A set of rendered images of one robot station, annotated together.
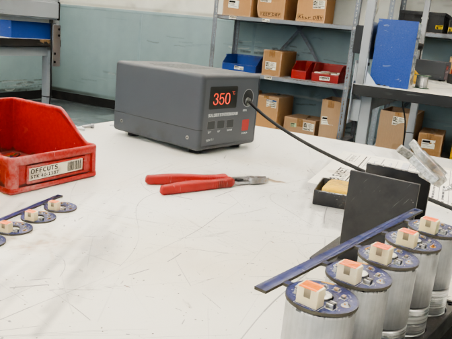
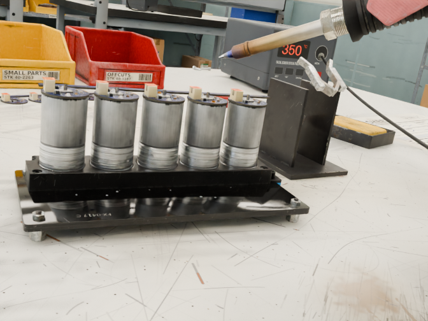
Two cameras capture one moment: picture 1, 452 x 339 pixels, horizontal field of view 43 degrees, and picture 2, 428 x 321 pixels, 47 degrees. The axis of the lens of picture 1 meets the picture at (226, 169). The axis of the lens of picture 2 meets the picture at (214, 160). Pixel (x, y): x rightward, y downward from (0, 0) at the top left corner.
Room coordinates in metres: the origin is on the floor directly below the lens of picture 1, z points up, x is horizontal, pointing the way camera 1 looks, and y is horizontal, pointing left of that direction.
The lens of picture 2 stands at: (-0.02, -0.23, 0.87)
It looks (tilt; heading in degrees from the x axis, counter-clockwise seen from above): 18 degrees down; 26
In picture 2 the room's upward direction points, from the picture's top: 8 degrees clockwise
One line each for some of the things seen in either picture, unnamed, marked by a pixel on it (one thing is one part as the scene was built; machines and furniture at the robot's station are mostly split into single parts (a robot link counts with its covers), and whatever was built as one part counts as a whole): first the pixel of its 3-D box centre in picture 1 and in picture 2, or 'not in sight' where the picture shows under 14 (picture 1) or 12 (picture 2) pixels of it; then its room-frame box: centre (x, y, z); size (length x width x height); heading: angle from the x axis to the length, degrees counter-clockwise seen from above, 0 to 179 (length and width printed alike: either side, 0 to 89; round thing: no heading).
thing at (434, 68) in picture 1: (432, 70); not in sight; (2.97, -1.00, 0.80); 0.15 x 0.12 x 0.10; 58
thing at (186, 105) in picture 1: (186, 104); (275, 56); (0.74, 0.06, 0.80); 0.15 x 0.12 x 0.10; 53
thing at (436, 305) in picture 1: (425, 274); (241, 137); (0.27, -0.11, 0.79); 0.02 x 0.02 x 0.05
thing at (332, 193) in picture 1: (356, 196); (351, 129); (0.52, -0.13, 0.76); 0.07 x 0.05 x 0.02; 74
